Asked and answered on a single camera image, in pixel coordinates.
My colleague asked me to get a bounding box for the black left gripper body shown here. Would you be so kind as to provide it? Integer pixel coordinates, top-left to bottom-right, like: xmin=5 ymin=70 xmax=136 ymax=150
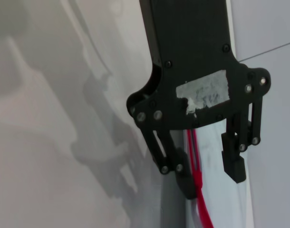
xmin=126 ymin=0 xmax=271 ymax=131

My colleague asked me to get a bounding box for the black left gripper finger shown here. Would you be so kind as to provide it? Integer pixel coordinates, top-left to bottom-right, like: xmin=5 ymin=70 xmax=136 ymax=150
xmin=137 ymin=123 xmax=198 ymax=200
xmin=221 ymin=95 xmax=264 ymax=184

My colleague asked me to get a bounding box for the clear document bag red zipper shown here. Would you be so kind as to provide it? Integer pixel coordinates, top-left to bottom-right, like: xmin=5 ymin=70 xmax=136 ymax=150
xmin=159 ymin=125 xmax=255 ymax=228

